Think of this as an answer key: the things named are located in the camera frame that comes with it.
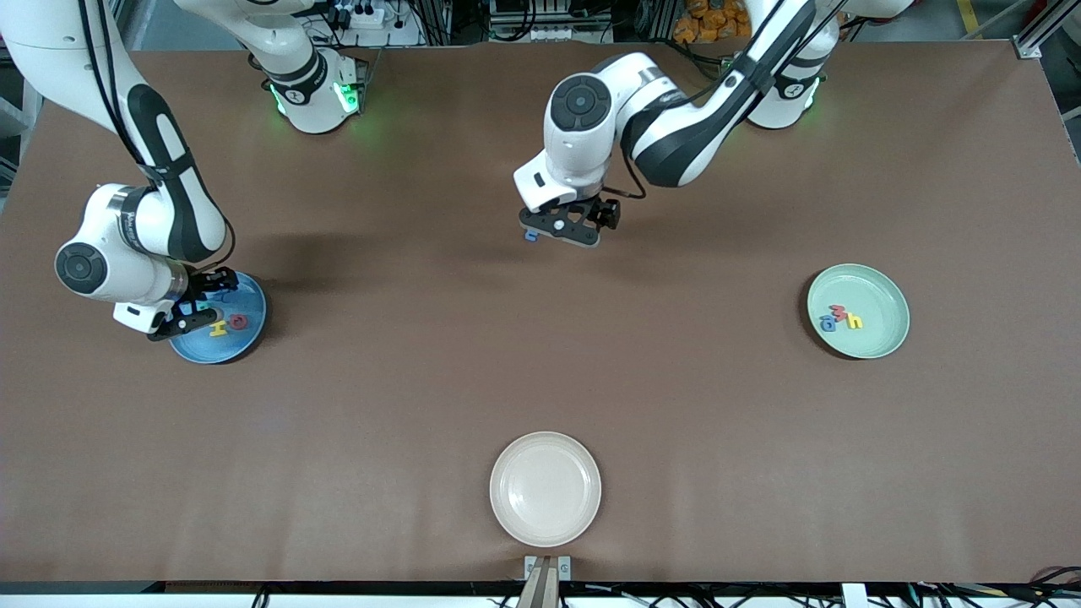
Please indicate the aluminium frame profile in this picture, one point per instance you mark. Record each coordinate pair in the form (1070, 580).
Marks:
(1026, 48)

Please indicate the yellow foam capital H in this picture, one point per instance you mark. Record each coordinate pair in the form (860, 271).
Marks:
(220, 330)

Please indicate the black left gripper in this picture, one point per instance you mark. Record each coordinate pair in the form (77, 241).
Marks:
(605, 212)

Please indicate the grey equipment rack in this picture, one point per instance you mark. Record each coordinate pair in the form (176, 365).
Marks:
(549, 34)

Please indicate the blue foam capital W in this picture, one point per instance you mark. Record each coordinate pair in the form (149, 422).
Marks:
(224, 295)

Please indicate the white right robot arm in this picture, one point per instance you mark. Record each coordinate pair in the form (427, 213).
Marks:
(135, 245)

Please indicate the white tag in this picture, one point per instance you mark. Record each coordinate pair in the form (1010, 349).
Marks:
(854, 596)

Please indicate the cream plate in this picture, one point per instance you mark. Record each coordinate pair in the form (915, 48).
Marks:
(545, 490)

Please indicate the blue foam small a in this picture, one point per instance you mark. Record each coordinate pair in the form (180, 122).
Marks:
(826, 325)

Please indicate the green plate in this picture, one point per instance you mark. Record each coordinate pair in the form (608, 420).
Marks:
(878, 291)

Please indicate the blue plate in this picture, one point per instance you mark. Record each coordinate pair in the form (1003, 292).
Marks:
(245, 338)

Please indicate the white power strip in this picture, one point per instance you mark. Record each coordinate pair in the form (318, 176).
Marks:
(370, 15)

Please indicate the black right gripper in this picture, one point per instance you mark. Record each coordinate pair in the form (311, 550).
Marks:
(214, 281)

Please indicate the pink foam capital Q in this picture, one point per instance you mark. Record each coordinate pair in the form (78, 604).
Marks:
(235, 327)

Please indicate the red foam small w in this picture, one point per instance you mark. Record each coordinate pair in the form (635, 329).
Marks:
(839, 312)

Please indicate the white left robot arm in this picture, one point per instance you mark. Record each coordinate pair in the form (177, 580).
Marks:
(583, 143)

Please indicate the grey metal mount bracket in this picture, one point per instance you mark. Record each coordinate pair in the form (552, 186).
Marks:
(530, 564)

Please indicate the orange objects pile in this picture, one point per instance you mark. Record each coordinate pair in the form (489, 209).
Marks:
(709, 21)

